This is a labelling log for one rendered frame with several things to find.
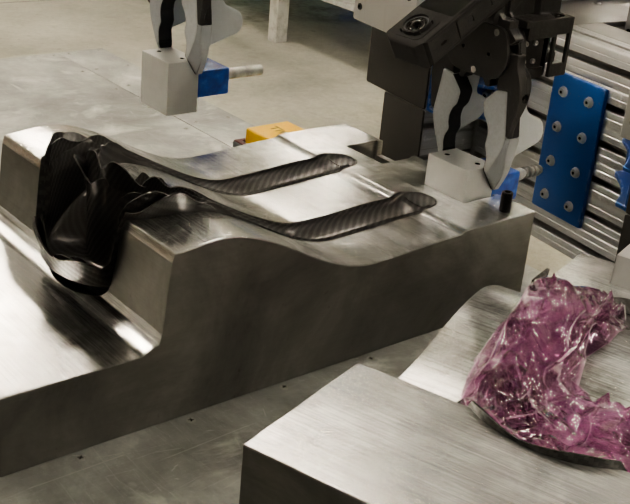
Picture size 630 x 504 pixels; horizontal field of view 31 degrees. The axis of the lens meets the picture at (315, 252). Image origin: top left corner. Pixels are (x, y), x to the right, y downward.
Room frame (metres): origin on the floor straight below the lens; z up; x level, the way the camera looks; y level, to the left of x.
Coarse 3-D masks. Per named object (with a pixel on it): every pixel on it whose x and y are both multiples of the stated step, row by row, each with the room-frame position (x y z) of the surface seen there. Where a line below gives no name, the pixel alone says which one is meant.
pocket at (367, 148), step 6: (354, 144) 1.07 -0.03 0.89; (360, 144) 1.07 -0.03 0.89; (366, 144) 1.08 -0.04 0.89; (372, 144) 1.08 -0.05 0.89; (378, 144) 1.08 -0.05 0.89; (360, 150) 1.07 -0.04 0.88; (366, 150) 1.08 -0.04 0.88; (372, 150) 1.08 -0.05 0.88; (378, 150) 1.08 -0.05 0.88; (372, 156) 1.08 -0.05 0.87; (378, 156) 1.08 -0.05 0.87; (384, 156) 1.08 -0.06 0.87; (384, 162) 1.07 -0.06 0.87
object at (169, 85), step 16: (160, 48) 1.13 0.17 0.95; (144, 64) 1.11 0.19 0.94; (160, 64) 1.09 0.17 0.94; (176, 64) 1.08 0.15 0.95; (208, 64) 1.13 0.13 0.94; (256, 64) 1.18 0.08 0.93; (144, 80) 1.11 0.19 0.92; (160, 80) 1.09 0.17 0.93; (176, 80) 1.08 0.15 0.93; (192, 80) 1.10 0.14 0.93; (208, 80) 1.11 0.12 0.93; (224, 80) 1.13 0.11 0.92; (144, 96) 1.11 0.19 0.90; (160, 96) 1.09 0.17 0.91; (176, 96) 1.09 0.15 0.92; (192, 96) 1.10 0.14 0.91; (160, 112) 1.09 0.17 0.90; (176, 112) 1.09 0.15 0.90
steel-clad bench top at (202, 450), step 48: (0, 96) 1.38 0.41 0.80; (48, 96) 1.40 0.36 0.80; (96, 96) 1.42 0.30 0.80; (0, 144) 1.21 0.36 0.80; (144, 144) 1.25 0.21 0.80; (192, 144) 1.27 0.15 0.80; (432, 336) 0.85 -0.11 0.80; (288, 384) 0.76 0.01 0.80; (144, 432) 0.67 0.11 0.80; (192, 432) 0.68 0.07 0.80; (240, 432) 0.68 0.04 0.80; (0, 480) 0.60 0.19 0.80; (48, 480) 0.61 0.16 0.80; (96, 480) 0.61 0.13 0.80; (144, 480) 0.62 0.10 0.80; (192, 480) 0.62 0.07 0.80; (240, 480) 0.63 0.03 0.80
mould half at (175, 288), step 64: (64, 128) 0.91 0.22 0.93; (320, 128) 1.10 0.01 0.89; (0, 192) 0.88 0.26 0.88; (320, 192) 0.94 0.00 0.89; (384, 192) 0.95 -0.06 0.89; (0, 256) 0.81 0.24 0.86; (128, 256) 0.73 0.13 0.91; (192, 256) 0.70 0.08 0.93; (256, 256) 0.74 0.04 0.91; (320, 256) 0.79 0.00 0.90; (384, 256) 0.82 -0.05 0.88; (448, 256) 0.87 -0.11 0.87; (512, 256) 0.92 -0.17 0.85; (0, 320) 0.71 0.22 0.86; (64, 320) 0.71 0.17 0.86; (128, 320) 0.71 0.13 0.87; (192, 320) 0.70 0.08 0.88; (256, 320) 0.74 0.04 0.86; (320, 320) 0.78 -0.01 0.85; (384, 320) 0.82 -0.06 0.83; (448, 320) 0.87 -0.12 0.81; (0, 384) 0.62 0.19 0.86; (64, 384) 0.64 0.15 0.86; (128, 384) 0.67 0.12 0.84; (192, 384) 0.70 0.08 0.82; (256, 384) 0.74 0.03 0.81; (0, 448) 0.61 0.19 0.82; (64, 448) 0.64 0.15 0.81
